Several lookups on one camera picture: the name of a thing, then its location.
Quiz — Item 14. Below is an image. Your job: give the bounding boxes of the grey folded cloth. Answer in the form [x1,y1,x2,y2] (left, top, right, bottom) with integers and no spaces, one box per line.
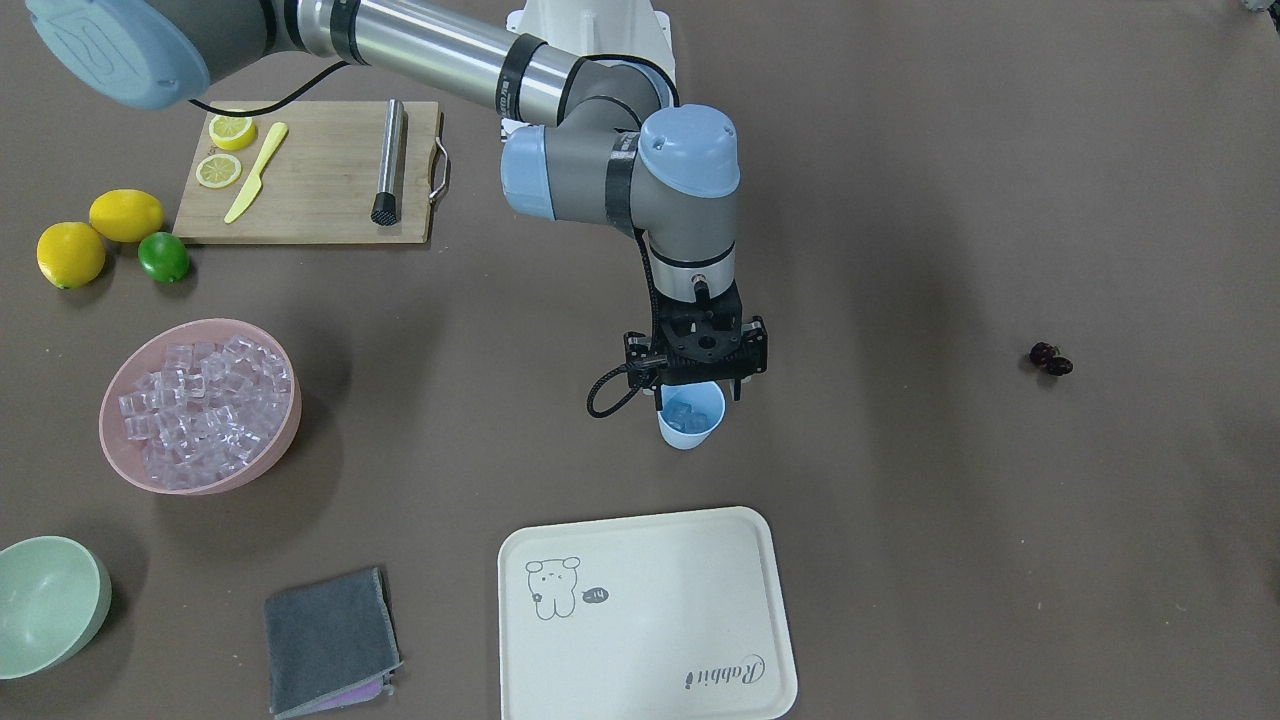
[262,566,402,719]

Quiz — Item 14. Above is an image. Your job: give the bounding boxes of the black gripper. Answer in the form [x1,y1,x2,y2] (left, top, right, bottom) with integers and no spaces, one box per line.
[623,283,768,413]

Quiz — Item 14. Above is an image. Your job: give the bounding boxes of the cream rabbit tray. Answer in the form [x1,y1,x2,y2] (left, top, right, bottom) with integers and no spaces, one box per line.
[497,506,797,719]

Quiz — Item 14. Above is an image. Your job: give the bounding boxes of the light green bowl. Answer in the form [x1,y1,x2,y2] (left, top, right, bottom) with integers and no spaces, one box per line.
[1,536,113,682]

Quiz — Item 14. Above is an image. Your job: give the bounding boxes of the yellow lemon upper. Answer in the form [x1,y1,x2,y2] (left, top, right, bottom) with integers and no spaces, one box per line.
[90,188,165,243]

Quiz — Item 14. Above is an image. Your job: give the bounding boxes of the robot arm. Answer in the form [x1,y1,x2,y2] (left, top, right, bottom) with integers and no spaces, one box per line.
[26,1,768,406]

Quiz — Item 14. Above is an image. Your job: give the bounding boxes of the dark cherries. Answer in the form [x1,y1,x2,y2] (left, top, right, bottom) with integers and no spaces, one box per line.
[1027,342,1074,377]

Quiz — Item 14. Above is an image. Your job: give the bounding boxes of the light blue cup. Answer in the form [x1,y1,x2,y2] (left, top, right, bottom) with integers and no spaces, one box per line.
[657,380,727,450]

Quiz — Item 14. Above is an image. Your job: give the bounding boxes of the lemon half slice upper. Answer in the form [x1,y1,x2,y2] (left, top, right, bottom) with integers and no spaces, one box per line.
[207,115,257,152]

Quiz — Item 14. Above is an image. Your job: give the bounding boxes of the yellow lemon lower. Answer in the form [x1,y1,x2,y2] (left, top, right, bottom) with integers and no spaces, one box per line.
[36,222,106,290]

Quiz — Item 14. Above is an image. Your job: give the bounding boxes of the bamboo cutting board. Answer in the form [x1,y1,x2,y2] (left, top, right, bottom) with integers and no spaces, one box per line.
[173,101,442,245]

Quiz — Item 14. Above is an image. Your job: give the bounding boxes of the green lime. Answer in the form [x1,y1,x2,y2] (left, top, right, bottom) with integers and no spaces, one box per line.
[137,231,191,283]

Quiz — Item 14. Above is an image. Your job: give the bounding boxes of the yellow lemon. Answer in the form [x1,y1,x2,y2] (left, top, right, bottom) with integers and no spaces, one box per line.
[90,188,165,243]
[36,222,106,290]

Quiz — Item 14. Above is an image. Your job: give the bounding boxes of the steel muddler black tip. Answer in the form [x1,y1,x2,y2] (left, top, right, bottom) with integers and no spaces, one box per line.
[370,99,407,227]

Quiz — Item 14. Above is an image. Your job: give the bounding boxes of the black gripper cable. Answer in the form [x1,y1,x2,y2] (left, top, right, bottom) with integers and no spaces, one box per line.
[588,240,671,419]

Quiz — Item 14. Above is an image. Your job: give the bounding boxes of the yellow plastic knife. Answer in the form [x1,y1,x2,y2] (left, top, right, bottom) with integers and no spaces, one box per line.
[223,122,289,224]

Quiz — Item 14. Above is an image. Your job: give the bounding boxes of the clear ice cubes pile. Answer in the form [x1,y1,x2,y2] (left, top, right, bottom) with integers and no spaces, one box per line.
[118,334,294,491]

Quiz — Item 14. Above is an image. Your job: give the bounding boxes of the pink bowl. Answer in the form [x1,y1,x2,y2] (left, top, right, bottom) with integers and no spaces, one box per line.
[99,318,303,497]

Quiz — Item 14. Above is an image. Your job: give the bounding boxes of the lemon half slice lower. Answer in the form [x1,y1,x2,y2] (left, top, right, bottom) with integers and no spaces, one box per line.
[193,152,243,190]

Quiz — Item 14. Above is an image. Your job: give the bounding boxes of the lemon half slice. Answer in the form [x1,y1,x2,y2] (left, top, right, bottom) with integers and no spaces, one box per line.
[207,115,257,152]
[193,152,243,190]

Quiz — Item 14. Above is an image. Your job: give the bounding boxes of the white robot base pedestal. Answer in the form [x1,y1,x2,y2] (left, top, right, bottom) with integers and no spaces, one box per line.
[506,1,680,106]

